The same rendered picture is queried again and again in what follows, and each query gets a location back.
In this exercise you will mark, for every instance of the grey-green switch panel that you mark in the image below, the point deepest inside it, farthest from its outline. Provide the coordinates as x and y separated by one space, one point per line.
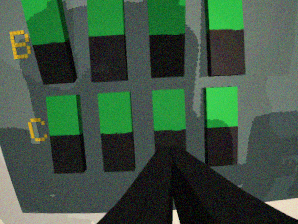
89 89

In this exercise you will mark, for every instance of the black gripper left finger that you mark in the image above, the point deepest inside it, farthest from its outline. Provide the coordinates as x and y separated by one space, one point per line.
150 198

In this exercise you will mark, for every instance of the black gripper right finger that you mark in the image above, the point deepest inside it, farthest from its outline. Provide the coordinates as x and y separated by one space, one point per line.
203 196

